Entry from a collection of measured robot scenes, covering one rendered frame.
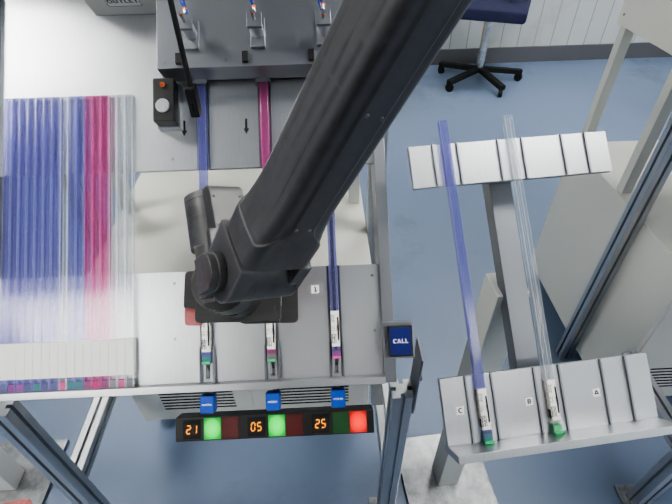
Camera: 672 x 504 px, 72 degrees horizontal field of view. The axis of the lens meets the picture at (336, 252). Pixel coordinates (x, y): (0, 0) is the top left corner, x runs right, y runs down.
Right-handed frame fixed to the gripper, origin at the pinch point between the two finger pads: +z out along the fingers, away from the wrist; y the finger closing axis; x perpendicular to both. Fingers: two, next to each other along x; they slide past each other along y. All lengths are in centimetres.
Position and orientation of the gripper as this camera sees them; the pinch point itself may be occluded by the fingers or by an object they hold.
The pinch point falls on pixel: (249, 302)
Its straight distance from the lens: 65.9
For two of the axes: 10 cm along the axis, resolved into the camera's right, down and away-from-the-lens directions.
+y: -10.0, 0.2, -0.4
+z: -0.3, 2.0, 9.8
